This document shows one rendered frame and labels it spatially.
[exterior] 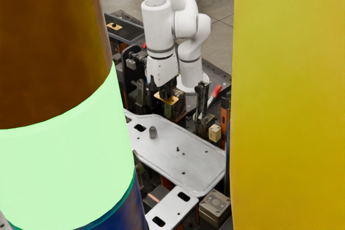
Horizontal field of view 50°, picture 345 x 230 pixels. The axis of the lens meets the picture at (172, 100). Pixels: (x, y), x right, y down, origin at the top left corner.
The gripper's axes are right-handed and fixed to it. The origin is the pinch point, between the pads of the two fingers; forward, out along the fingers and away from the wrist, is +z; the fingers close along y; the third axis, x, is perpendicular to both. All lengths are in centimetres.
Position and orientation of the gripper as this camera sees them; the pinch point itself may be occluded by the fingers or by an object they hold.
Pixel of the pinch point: (165, 92)
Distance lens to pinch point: 123.0
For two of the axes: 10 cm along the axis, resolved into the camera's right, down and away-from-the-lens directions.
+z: 0.8, 7.7, 6.3
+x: 7.5, 3.7, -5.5
